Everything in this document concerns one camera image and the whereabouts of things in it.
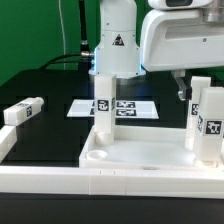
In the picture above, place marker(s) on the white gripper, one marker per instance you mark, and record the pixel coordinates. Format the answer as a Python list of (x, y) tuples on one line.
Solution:
[(172, 40)]

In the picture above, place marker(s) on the white desk top tray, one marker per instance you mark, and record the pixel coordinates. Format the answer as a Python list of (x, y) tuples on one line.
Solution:
[(143, 148)]

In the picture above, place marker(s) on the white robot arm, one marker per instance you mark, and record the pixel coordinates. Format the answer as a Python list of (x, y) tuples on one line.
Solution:
[(119, 52)]

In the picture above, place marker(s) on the white U-shaped fence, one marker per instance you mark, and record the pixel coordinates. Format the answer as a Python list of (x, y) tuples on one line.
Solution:
[(104, 181)]

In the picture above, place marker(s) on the white marker base plate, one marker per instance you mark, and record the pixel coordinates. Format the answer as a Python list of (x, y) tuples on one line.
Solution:
[(124, 109)]

